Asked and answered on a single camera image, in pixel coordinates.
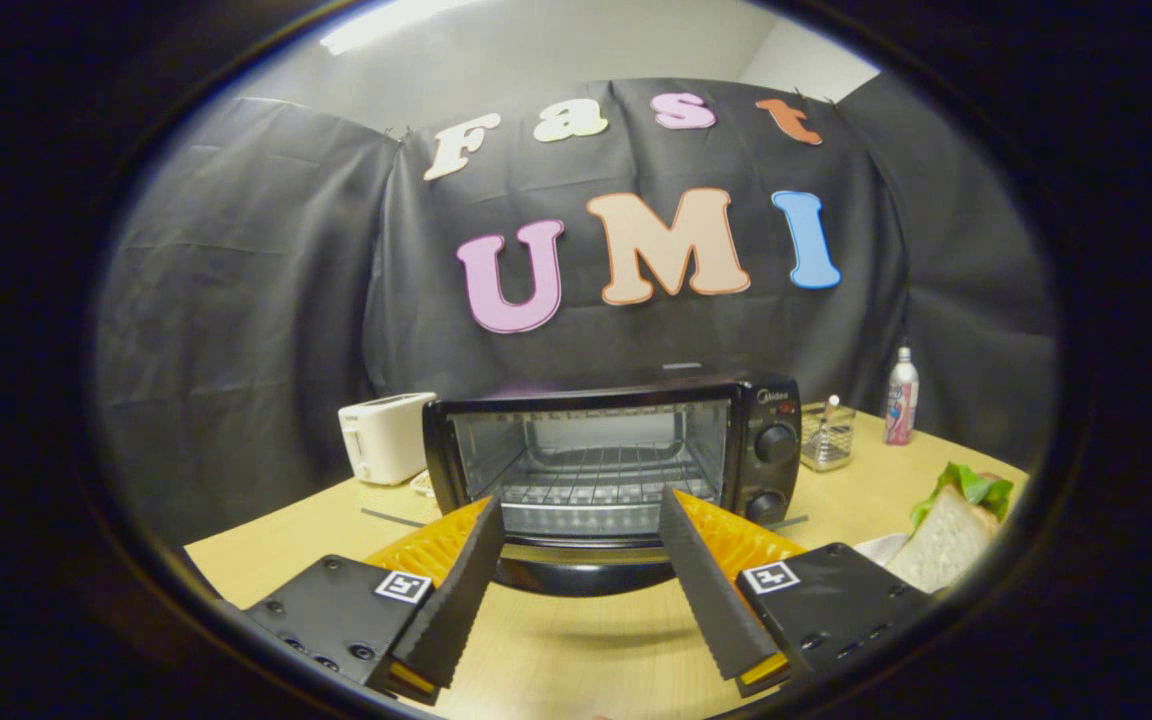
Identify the black backdrop cloth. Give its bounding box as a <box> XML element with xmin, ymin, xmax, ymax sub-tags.
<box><xmin>91</xmin><ymin>78</ymin><xmax>1059</xmax><ymax>549</ymax></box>

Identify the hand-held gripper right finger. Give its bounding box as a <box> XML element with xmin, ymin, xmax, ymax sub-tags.
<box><xmin>658</xmin><ymin>490</ymin><xmax>937</xmax><ymax>699</ymax></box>

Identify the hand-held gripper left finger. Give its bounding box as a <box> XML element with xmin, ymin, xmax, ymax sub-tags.
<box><xmin>241</xmin><ymin>497</ymin><xmax>506</xmax><ymax>706</ymax></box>

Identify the lettuce bread sandwich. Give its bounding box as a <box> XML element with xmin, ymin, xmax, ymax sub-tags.
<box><xmin>886</xmin><ymin>462</ymin><xmax>1015</xmax><ymax>594</ymax></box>

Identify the white bread toaster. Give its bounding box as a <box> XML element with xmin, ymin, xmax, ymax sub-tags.
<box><xmin>338</xmin><ymin>392</ymin><xmax>437</xmax><ymax>487</ymax></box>

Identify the black toaster oven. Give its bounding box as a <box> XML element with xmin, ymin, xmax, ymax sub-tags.
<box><xmin>423</xmin><ymin>370</ymin><xmax>803</xmax><ymax>598</ymax></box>

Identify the pink spray bottle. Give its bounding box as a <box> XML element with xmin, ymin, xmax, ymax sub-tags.
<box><xmin>884</xmin><ymin>346</ymin><xmax>920</xmax><ymax>446</ymax></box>

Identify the clear square holder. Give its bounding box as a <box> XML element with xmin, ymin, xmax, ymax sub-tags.
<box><xmin>800</xmin><ymin>395</ymin><xmax>857</xmax><ymax>473</ymax></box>

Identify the white plate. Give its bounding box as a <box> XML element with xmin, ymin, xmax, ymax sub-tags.
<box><xmin>851</xmin><ymin>533</ymin><xmax>912</xmax><ymax>571</ymax></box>

